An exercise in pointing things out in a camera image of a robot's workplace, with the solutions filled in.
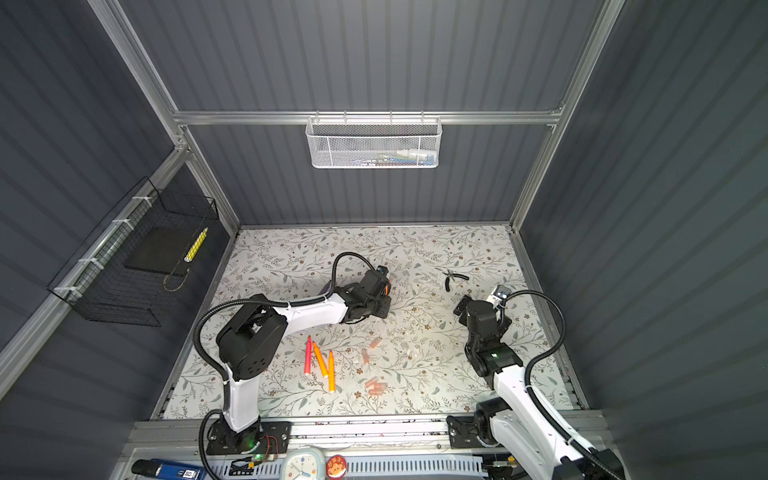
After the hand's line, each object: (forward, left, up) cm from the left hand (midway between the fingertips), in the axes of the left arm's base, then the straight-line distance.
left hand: (386, 301), depth 95 cm
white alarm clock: (-41, +21, -2) cm, 47 cm away
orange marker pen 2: (-17, +20, -4) cm, 26 cm away
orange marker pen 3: (-20, +17, -4) cm, 27 cm away
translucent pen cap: (-12, +4, -3) cm, 13 cm away
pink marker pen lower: (-15, +24, -4) cm, 29 cm away
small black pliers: (+11, -24, -3) cm, 27 cm away
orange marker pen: (-7, 0, +17) cm, 19 cm away
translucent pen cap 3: (-26, +4, -4) cm, 27 cm away
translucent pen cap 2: (-16, +7, -3) cm, 18 cm away
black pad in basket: (+2, +55, +26) cm, 61 cm away
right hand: (-9, -27, +10) cm, 30 cm away
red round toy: (-42, +14, -3) cm, 45 cm away
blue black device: (-41, +52, -1) cm, 66 cm away
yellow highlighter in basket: (+5, +50, +24) cm, 56 cm away
